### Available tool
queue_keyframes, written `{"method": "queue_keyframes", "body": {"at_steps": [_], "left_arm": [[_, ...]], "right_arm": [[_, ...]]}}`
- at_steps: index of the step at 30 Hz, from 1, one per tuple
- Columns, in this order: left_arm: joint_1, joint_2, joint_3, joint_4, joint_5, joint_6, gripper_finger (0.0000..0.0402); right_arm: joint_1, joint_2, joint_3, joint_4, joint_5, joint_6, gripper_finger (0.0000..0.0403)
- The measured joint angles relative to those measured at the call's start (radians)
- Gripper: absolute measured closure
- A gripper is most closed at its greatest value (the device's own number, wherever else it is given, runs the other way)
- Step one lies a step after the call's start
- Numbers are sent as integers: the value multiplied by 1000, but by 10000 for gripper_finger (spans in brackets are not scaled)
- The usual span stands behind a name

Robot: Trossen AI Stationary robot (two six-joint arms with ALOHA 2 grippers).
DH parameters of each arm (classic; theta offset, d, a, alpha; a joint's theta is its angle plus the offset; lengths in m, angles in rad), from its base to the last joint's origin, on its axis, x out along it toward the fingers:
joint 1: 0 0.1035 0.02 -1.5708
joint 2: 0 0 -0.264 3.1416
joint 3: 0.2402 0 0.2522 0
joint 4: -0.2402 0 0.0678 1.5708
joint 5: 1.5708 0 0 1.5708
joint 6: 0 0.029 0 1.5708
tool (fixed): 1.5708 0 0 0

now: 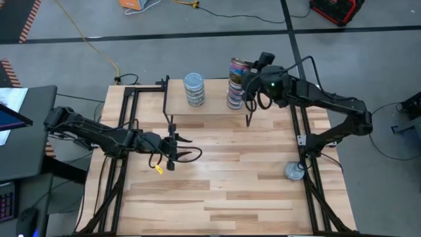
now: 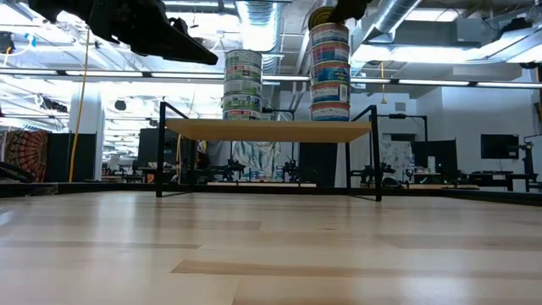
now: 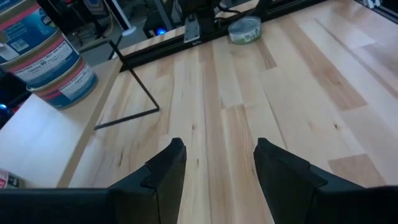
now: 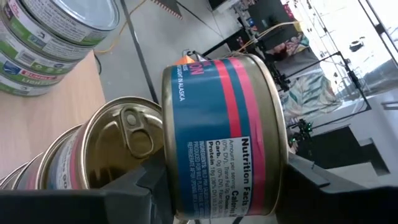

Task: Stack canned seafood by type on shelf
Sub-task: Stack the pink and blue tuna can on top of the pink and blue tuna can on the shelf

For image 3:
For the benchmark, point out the black box device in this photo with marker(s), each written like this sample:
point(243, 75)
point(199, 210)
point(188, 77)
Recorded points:
point(155, 25)

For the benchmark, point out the silver aluminium extrusion post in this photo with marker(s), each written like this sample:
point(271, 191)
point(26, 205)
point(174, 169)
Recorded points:
point(371, 3)

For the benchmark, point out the white round stand base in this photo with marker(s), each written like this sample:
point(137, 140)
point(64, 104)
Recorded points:
point(129, 31)

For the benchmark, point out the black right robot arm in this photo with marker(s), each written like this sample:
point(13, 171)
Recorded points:
point(202, 12)

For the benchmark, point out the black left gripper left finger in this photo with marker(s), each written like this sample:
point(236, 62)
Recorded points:
point(155, 193)

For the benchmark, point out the black aluminium table frame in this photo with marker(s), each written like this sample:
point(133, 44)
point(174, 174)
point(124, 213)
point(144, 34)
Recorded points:
point(155, 53)

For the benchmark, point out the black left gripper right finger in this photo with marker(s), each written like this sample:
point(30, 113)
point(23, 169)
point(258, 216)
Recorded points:
point(292, 193)

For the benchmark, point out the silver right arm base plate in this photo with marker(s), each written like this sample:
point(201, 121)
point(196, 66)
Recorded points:
point(191, 31)

